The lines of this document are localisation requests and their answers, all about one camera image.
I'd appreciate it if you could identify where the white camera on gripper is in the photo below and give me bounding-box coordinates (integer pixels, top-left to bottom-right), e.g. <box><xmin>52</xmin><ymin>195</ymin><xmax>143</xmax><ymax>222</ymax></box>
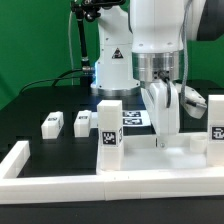
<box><xmin>183</xmin><ymin>86</ymin><xmax>207</xmax><ymax>119</ymax></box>

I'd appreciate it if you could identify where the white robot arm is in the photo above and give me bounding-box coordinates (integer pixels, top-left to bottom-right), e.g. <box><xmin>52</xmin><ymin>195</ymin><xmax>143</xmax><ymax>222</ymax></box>
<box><xmin>90</xmin><ymin>0</ymin><xmax>224</xmax><ymax>147</ymax></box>

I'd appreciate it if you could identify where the white desk top tray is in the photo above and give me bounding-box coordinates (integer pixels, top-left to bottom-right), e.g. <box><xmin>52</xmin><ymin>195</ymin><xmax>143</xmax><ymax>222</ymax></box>
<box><xmin>96</xmin><ymin>132</ymin><xmax>224</xmax><ymax>174</ymax></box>

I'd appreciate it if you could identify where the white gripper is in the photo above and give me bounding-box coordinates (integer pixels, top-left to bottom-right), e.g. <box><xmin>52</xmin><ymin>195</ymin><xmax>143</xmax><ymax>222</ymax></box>
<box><xmin>141</xmin><ymin>80</ymin><xmax>180</xmax><ymax>148</ymax></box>

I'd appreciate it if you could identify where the marker sheet black white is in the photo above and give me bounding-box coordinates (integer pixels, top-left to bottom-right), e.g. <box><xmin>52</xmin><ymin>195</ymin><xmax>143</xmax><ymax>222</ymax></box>
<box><xmin>90</xmin><ymin>109</ymin><xmax>153</xmax><ymax>128</ymax></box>

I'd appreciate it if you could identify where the black cable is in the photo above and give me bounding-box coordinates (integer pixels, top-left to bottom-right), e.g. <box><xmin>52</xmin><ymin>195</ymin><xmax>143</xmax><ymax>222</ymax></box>
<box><xmin>19</xmin><ymin>68</ymin><xmax>96</xmax><ymax>95</ymax></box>

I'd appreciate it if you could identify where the white U-shaped fence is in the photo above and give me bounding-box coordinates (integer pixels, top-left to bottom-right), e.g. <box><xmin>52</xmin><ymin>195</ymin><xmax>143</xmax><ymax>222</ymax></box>
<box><xmin>0</xmin><ymin>141</ymin><xmax>224</xmax><ymax>204</ymax></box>

